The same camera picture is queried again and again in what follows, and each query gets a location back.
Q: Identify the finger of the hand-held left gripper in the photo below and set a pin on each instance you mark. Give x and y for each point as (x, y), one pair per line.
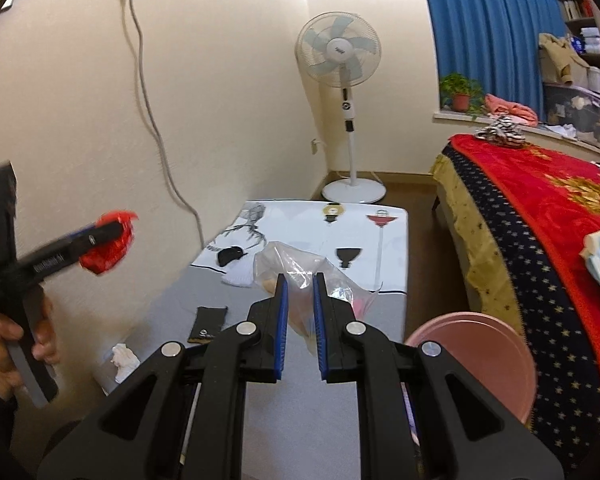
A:
(55, 260)

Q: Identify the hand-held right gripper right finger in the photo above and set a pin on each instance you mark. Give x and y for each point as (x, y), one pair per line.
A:
(320, 327)

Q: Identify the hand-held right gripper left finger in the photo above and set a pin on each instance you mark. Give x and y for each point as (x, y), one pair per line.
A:
(281, 327)

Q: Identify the orange-red plastic bag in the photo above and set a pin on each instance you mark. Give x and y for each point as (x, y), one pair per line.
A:
(110, 255)

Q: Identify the clear plastic bag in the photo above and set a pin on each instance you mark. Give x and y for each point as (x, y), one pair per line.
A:
(300, 265)

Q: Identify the pink plastic basin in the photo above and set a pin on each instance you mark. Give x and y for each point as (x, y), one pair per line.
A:
(470, 350)

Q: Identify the person's left forearm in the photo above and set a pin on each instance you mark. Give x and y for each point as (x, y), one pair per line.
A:
(0, 420)

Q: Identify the person's left hand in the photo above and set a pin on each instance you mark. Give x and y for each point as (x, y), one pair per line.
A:
(2, 352)

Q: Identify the white lace-edged cloth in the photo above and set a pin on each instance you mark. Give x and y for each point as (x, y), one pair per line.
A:
(239, 275)

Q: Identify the black pouch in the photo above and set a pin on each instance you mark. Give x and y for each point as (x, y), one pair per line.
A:
(207, 322)

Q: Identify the small black item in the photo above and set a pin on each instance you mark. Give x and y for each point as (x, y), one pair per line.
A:
(229, 256)

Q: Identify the white crumpled tissue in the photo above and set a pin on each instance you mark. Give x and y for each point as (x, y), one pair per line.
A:
(125, 360)

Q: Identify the dark bed leg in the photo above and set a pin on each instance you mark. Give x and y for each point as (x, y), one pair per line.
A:
(436, 202)

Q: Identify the yellow star bed skirt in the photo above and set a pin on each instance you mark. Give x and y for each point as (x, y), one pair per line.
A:
(480, 250)

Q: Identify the navy star bed sheet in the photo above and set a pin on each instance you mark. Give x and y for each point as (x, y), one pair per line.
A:
(530, 280)

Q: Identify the white windowsill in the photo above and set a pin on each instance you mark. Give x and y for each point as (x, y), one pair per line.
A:
(450, 116)

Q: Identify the red flower blanket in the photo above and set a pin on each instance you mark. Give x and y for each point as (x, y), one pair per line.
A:
(530, 195)

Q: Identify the potted green plant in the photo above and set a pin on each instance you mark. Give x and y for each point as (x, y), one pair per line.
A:
(461, 102)

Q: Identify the black white striped cloth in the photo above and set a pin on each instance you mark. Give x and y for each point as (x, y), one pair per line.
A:
(502, 132)

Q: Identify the white standing fan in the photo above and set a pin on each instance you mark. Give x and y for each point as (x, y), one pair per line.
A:
(337, 47)

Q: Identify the cream folded cloth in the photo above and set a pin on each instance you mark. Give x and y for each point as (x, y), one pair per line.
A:
(592, 247)

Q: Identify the pink cloth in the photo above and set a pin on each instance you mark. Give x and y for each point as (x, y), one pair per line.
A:
(512, 110)

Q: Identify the small white cloth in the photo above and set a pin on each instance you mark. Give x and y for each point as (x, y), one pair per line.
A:
(564, 131)

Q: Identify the clear plastic storage box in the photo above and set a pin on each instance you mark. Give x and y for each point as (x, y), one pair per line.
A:
(575, 105)

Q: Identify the blue curtain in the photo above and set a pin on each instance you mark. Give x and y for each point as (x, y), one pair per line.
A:
(490, 25)

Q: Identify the khaki coat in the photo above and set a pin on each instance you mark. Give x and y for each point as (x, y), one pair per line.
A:
(560, 55)

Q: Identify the silver pot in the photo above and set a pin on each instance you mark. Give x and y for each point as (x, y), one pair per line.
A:
(597, 80)

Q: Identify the stack of white packets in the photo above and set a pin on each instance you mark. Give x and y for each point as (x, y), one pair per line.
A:
(592, 40)

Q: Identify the wooden shelf cabinet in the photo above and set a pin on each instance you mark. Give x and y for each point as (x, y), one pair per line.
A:
(582, 21)

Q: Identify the row of books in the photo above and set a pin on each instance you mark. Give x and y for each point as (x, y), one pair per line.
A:
(572, 9)

